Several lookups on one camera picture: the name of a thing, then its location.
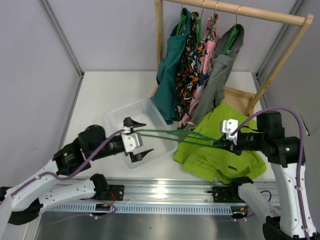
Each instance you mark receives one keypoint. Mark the green hanger of grey shorts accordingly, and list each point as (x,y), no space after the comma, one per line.
(236,33)

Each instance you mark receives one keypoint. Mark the green hanger with metal hook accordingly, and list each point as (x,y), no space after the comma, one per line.
(177,135)

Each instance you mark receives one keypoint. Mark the teal shorts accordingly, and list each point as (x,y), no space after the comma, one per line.
(165,97)

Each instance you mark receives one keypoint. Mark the white perforated plastic basket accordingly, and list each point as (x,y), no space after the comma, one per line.
(143,111)

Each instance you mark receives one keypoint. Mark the aluminium mounting rail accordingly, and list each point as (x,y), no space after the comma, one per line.
(166,191)

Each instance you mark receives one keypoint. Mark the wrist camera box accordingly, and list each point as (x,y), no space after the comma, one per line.
(131,141)
(228,130)

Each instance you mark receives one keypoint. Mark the green hanger of teal shorts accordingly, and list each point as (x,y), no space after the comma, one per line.
(181,26)

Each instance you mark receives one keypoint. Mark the green hanger of patterned shorts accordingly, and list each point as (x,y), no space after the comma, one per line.
(198,23)

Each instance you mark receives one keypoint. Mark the black orange patterned shorts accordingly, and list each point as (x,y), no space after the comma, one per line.
(188,75)

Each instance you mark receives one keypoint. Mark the lime green shorts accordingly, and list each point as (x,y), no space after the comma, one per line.
(212,163)

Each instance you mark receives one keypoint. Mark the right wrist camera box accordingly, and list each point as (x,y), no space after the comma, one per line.
(228,130)

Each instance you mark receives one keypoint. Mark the green hanger of pink shorts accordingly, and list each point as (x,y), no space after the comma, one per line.
(214,20)

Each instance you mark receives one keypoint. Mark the pink patterned shorts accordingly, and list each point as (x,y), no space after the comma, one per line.
(208,47)

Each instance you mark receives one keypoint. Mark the grey slotted cable duct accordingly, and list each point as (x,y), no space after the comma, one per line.
(132,208)

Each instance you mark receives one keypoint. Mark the wooden clothes rack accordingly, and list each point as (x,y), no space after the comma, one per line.
(293,30)

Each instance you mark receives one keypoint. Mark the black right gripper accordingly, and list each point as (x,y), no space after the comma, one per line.
(228,144)

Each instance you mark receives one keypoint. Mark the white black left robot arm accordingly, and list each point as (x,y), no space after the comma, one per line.
(23,203)

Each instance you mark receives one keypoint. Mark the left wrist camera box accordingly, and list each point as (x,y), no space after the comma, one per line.
(131,141)

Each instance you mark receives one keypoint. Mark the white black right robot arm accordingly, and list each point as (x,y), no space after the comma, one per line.
(292,221)

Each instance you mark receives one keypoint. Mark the grey shorts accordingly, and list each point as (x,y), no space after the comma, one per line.
(212,94)

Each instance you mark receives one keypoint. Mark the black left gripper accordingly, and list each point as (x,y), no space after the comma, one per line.
(128,122)

